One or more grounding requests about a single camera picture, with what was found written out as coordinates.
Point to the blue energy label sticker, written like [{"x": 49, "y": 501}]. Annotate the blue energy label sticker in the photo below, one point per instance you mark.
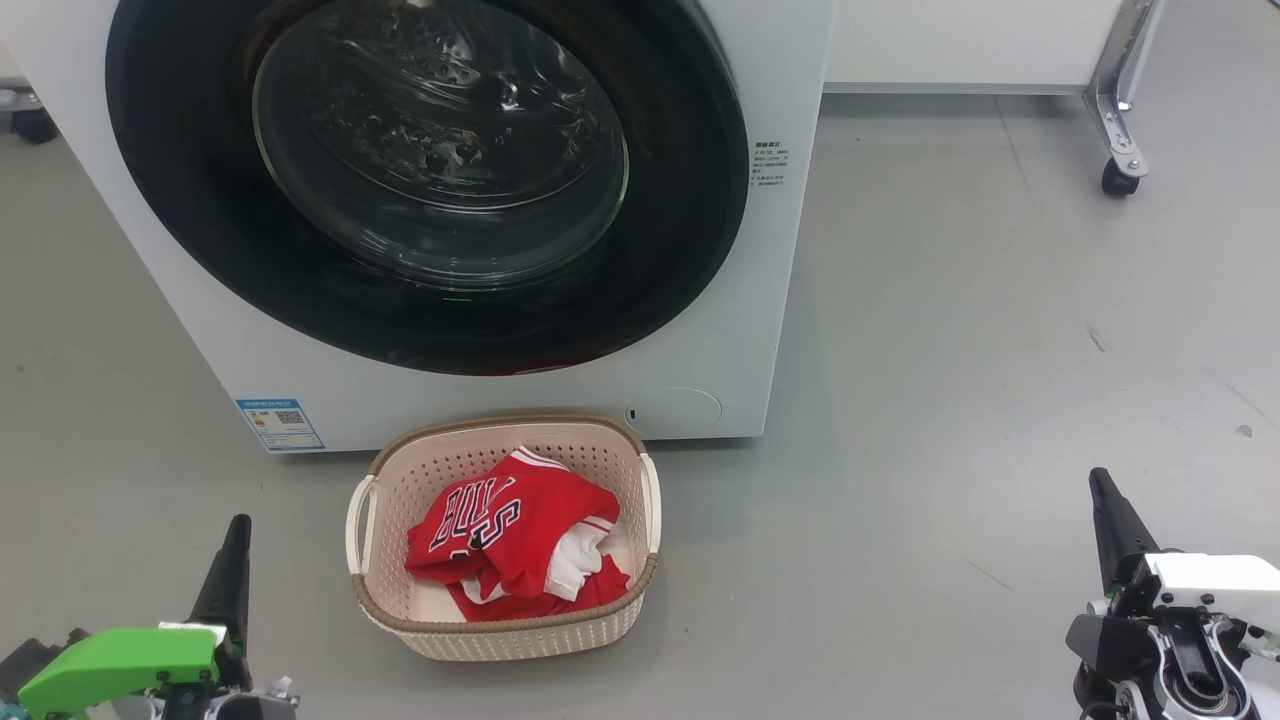
[{"x": 280, "y": 425}]

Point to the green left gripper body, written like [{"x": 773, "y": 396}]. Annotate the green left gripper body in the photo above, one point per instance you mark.
[{"x": 120, "y": 660}]

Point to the white washing machine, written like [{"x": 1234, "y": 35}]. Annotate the white washing machine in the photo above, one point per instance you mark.
[{"x": 500, "y": 400}]

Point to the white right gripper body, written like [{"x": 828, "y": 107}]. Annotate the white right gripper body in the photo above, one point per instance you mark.
[{"x": 1220, "y": 585}]

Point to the silver metal cart leg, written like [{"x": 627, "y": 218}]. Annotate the silver metal cart leg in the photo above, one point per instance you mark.
[{"x": 1105, "y": 100}]

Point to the black glass washing machine door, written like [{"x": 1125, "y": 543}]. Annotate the black glass washing machine door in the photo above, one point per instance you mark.
[{"x": 200, "y": 250}]

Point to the black caster wheel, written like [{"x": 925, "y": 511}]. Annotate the black caster wheel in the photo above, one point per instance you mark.
[
  {"x": 1120, "y": 180},
  {"x": 35, "y": 125}
]

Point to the white cart panel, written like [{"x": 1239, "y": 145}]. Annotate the white cart panel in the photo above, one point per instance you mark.
[{"x": 950, "y": 40}]

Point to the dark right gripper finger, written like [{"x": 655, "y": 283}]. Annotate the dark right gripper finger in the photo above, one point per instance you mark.
[{"x": 1115, "y": 535}]

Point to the cream plastic laundry basket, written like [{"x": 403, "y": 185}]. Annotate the cream plastic laundry basket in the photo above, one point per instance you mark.
[{"x": 500, "y": 640}]

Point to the small printed text sticker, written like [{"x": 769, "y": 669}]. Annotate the small printed text sticker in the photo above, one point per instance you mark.
[{"x": 770, "y": 165}]

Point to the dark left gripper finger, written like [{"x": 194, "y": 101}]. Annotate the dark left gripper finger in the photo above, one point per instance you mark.
[{"x": 228, "y": 590}]

